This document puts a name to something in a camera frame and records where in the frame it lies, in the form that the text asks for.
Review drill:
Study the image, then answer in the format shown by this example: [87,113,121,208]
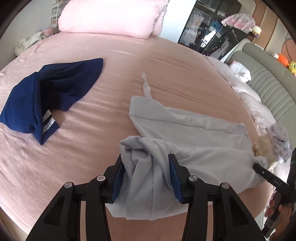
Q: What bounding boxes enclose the grey padded headboard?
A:
[223,38,296,130]

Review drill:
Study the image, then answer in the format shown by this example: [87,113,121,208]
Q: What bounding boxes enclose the yellow white plush duck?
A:
[252,25,263,38]

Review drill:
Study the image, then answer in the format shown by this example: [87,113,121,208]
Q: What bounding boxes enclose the orange plush toy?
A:
[273,53,289,66]

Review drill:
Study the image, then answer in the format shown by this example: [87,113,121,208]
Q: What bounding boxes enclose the black glass wardrobe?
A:
[178,0,250,63]

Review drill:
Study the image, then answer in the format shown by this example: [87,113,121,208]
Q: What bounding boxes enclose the pile of pale clothes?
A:
[14,28,59,56]

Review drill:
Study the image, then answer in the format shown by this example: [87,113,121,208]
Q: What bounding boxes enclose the navy pants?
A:
[0,58,104,145]

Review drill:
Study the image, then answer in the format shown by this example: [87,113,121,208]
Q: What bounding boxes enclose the light grey pants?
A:
[107,72,269,220]

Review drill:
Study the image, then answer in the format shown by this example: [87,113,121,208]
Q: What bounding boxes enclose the pink printed garment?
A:
[221,13,257,35]

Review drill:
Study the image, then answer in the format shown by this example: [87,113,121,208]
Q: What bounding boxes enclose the cream folded garment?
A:
[253,136,274,160]

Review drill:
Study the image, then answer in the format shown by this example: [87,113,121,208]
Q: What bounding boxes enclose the person's right hand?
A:
[264,193,295,239]

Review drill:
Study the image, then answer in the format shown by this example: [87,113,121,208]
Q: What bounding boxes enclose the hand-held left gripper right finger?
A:
[168,153,265,241]

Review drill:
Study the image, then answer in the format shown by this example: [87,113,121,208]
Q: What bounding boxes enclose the pink bed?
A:
[0,31,278,232]

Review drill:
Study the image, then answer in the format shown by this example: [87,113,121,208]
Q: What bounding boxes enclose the white shelf rack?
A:
[49,0,61,26]

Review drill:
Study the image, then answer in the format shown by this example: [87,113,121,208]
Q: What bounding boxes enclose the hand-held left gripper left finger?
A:
[25,154,126,241]

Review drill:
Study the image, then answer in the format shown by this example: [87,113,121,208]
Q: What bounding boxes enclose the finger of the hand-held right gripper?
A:
[253,163,290,193]

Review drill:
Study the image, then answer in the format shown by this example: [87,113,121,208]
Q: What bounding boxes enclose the pink folded duvet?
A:
[58,0,169,39]

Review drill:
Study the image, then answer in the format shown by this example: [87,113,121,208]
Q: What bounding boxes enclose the white plush toy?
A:
[229,61,252,82]

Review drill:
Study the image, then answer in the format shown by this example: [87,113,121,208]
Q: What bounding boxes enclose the white wardrobe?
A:
[158,0,198,43]

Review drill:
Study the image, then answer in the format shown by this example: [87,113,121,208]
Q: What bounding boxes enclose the lavender crumpled garment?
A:
[266,123,293,164]

